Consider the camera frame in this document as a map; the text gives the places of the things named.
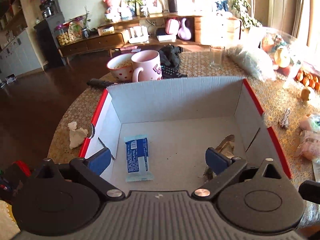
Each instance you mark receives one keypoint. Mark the clear fruit container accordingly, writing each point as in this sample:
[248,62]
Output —
[283,49]

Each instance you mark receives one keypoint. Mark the pink plush toy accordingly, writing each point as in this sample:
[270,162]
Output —
[112,13]

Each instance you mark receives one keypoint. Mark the crumpled white tissue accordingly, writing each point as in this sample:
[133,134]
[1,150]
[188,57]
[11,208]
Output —
[76,136]

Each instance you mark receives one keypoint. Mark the black cloth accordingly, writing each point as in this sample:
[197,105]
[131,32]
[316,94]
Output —
[170,56]

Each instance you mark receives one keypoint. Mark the red white cardboard box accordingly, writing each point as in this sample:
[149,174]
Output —
[181,119]

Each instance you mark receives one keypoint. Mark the pink white snack bag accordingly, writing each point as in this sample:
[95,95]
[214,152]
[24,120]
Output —
[308,146]

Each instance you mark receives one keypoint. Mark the pile of oranges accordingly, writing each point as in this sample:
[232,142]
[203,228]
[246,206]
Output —
[308,79]

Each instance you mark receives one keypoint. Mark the clear drinking glass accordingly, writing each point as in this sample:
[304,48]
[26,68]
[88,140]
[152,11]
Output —
[216,56]

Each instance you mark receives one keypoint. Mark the pink mug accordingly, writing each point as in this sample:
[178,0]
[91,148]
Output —
[146,66]

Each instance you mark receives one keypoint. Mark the black remote control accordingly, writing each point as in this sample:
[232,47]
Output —
[101,84]

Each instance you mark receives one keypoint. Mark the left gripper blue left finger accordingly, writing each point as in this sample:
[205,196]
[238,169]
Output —
[99,162]

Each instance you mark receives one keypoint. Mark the polka dot bowl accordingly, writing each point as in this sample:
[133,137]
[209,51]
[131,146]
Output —
[121,67]

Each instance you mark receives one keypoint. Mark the clear plastic bag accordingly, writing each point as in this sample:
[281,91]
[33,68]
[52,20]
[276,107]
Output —
[254,61]

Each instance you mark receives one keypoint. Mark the blue snack packet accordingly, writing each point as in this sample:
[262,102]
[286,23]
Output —
[137,158]

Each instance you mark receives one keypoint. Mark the lace tablecloth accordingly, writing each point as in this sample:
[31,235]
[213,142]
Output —
[280,100]

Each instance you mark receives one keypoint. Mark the brown wrapper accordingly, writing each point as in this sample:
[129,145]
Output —
[226,147]

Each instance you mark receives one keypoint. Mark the wooden tv cabinet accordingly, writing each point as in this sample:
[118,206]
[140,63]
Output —
[205,30]

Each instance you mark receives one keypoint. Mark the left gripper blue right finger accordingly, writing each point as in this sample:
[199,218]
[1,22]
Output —
[216,161]

